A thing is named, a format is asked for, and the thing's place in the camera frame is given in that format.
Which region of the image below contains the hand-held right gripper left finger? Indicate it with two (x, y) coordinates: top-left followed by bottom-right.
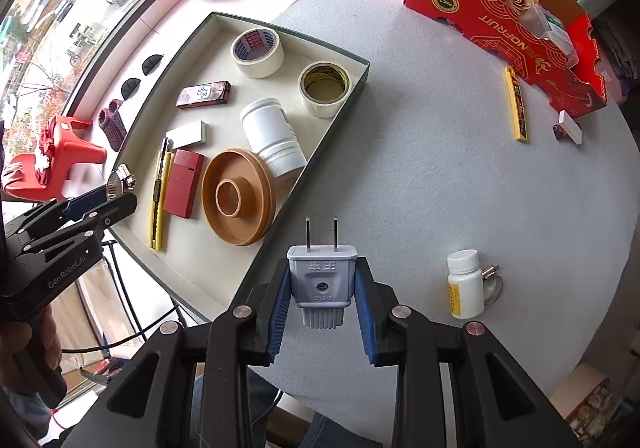
(70, 255), (293, 448)

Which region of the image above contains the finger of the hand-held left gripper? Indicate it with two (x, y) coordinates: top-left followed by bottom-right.
(7, 190), (109, 235)
(19, 192), (139, 255)

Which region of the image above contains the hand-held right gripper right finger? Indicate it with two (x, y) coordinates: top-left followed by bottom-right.
(352, 258), (583, 448)

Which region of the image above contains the metal hose clamp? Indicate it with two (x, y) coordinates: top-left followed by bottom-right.
(104, 165), (137, 199)
(480, 264), (505, 303)

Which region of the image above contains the grey power plug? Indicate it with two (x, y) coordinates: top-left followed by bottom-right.
(286, 217), (358, 329)

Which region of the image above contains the plain red box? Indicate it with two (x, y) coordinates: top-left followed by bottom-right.
(162, 149), (205, 219)

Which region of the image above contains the large grey-edged tray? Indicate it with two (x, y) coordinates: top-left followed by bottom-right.
(101, 12), (371, 326)

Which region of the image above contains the small white pill bottle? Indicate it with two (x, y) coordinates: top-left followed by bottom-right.
(446, 250), (486, 319)

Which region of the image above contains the brown plastic spool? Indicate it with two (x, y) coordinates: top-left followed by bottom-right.
(201, 148), (277, 247)

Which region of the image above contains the small white box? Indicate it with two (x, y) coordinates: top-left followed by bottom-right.
(165, 120), (208, 149)

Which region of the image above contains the large white plastic jar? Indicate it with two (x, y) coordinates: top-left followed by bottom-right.
(239, 98), (307, 179)

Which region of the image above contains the blue-core masking tape roll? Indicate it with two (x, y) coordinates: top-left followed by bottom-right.
(230, 26), (286, 79)

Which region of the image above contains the person's left hand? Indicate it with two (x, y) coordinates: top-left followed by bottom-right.
(0, 305), (63, 379)

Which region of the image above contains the red plastic stool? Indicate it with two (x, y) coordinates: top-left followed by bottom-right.
(2, 115), (108, 201)

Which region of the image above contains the dark red knitted slipper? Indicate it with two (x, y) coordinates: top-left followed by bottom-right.
(97, 108), (123, 152)
(107, 99), (127, 133)

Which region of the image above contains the red patterned flat box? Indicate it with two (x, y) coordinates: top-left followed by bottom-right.
(175, 80), (232, 110)

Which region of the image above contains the yellow-core masking tape roll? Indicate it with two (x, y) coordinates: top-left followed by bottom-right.
(298, 62), (352, 119)

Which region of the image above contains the small white and red block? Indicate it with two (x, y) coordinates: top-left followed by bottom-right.
(552, 110), (584, 143)

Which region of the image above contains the red cardboard box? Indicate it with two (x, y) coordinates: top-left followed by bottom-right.
(404, 0), (608, 121)

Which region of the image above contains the clear plastic case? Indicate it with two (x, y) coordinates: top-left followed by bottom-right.
(520, 5), (578, 68)

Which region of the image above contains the black cable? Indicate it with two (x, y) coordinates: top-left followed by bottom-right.
(60, 238), (186, 354)

